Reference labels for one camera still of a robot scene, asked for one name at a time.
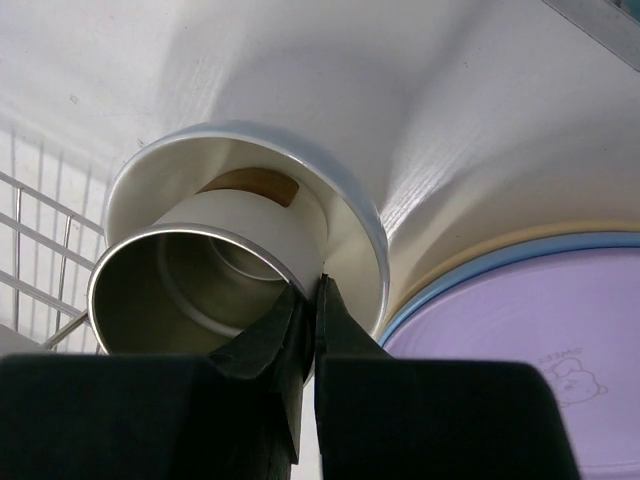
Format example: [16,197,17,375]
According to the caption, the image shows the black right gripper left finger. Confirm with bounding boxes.
[1,289,305,479]

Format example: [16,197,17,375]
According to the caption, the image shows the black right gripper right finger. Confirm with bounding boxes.
[315,277,579,479]

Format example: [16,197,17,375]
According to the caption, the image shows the white cup with wood patches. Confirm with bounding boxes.
[88,167,328,354]

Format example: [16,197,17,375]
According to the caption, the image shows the white ceramic bowl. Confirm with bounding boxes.
[104,122,390,337]

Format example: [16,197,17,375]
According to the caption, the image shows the purple plastic plate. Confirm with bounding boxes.
[383,247,639,479]

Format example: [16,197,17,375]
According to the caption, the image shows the blue plastic plate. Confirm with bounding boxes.
[378,231,639,347]

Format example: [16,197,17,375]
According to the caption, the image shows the metal wire dish rack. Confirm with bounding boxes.
[0,124,114,356]

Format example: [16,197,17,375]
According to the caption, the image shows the aluminium table edge rail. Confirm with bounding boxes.
[544,1,639,74]

